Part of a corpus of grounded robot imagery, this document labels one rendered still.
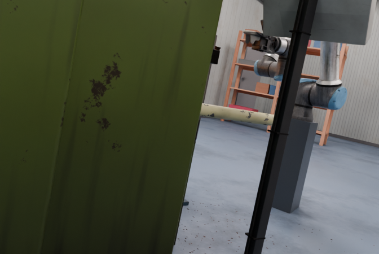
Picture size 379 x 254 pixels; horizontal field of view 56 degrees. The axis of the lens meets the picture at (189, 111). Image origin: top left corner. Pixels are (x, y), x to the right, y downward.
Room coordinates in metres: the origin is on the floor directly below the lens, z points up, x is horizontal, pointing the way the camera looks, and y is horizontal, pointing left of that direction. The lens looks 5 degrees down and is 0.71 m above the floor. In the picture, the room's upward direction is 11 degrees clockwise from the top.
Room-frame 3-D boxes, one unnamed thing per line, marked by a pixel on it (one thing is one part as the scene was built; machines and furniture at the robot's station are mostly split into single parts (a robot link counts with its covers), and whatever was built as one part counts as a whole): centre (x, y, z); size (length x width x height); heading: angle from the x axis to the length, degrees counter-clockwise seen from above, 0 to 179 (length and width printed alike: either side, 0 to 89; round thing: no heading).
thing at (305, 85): (2.37, -0.73, 0.79); 0.17 x 0.15 x 0.18; 40
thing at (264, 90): (7.31, -1.78, 1.01); 2.23 x 0.61 x 2.02; 58
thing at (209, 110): (1.32, -0.19, 0.62); 0.44 x 0.05 x 0.05; 123
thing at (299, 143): (2.37, -0.72, 0.30); 0.22 x 0.22 x 0.60; 58
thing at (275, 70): (1.93, -0.45, 0.86); 0.12 x 0.09 x 0.12; 40
